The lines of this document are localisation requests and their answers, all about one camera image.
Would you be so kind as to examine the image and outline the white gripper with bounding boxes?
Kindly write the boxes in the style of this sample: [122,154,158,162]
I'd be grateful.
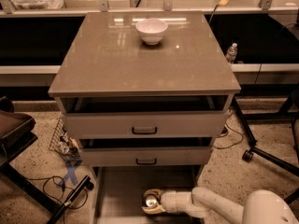
[142,189,193,215]

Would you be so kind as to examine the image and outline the pepsi can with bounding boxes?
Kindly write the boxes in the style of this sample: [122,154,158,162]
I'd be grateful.
[145,194,159,208]

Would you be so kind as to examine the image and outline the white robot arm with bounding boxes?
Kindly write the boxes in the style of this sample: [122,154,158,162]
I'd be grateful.
[142,187,299,224]

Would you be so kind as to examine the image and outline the open bottom drawer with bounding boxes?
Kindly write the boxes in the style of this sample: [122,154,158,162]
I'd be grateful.
[89,166,205,224]

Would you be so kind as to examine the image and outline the grey drawer cabinet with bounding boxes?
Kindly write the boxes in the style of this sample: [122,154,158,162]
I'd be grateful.
[48,10,242,224]

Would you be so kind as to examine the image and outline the black stand leg left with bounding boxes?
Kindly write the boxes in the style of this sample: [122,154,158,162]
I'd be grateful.
[47,175,94,224]

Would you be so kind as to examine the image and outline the black wheeled stand base right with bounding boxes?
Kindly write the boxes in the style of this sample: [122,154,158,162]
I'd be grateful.
[232,91,299,205]

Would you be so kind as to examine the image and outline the clear plastic water bottle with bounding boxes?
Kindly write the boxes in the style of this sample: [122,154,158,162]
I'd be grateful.
[225,43,237,63]

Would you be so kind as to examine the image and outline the white ceramic bowl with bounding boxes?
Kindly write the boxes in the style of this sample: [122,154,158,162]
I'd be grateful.
[135,19,168,45]

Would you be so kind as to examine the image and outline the middle drawer with black handle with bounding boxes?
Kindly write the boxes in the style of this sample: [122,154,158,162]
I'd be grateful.
[79,147,212,167]

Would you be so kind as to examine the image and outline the drawer with black handle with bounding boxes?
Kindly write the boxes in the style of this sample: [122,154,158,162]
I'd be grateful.
[62,112,228,139]
[79,147,212,167]

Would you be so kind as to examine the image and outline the top drawer with black handle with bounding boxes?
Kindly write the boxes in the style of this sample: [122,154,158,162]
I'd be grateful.
[62,112,228,139]

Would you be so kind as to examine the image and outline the wire mesh basket with items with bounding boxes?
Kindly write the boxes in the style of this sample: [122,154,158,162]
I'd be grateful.
[49,119,81,165]

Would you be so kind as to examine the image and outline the black cable on floor right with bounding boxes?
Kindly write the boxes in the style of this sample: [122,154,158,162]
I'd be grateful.
[213,112,245,150]

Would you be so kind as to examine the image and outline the black cable on floor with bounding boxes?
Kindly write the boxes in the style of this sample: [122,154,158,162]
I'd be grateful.
[213,112,245,150]
[26,175,90,224]

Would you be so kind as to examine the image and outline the black cable on floor left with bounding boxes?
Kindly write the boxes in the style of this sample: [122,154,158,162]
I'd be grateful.
[26,175,90,224]

